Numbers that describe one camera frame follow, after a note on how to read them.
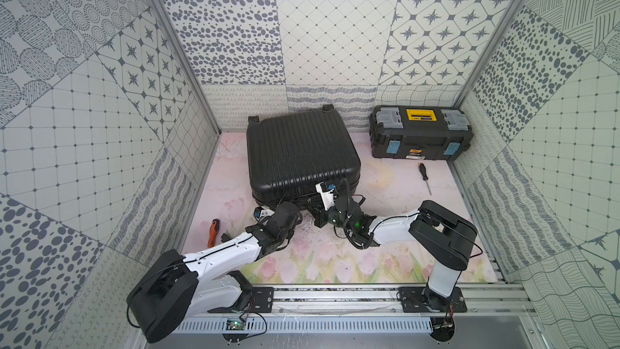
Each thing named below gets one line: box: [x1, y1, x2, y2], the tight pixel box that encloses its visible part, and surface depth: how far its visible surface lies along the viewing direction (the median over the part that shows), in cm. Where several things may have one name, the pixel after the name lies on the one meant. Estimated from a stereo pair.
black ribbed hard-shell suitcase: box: [246, 104, 362, 208], surface depth 84 cm
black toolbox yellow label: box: [368, 105, 474, 162], surface depth 103 cm
